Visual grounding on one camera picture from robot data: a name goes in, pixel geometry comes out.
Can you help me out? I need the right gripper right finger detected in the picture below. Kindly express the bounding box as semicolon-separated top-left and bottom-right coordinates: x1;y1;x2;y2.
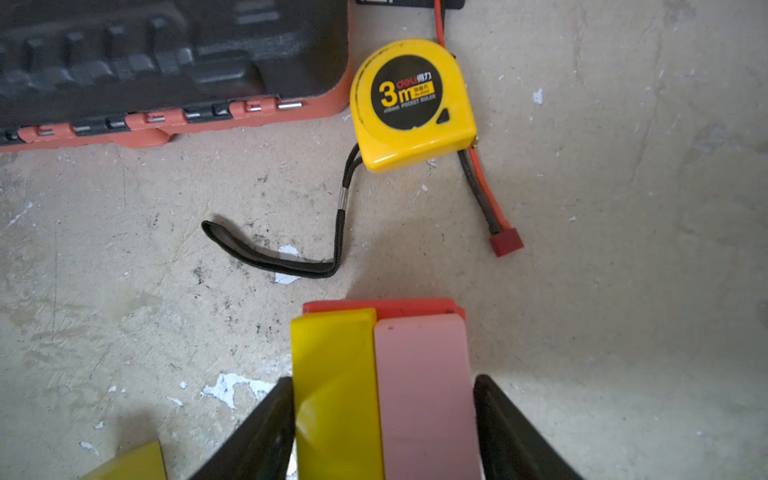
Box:
473;374;582;480

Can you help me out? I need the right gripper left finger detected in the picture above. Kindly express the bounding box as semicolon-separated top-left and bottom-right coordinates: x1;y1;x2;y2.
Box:
193;377;295;480

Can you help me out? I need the light pink block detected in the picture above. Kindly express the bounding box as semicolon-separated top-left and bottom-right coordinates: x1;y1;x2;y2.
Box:
374;314;482;479

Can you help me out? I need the yellow rectangular block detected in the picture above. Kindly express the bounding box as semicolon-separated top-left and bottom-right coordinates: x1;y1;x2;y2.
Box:
291;309;384;479

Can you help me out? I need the lime cube block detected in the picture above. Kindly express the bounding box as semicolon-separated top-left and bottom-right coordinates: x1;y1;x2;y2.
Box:
81;442;167;480

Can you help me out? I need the red block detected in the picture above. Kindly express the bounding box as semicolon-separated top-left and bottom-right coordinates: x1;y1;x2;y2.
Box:
302;298;466;320

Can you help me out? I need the yellow tape measure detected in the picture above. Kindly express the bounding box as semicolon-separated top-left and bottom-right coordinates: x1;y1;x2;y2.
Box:
201;39;477;279

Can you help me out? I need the black tool case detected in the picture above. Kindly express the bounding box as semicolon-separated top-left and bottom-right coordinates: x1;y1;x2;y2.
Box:
1;1;353;152

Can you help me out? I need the small black bit holder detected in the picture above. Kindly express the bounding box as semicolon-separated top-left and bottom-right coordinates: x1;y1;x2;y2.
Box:
356;0;466;10

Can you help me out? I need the red connector cable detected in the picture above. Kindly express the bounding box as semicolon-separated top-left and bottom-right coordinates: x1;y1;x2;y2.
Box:
433;0;526;259

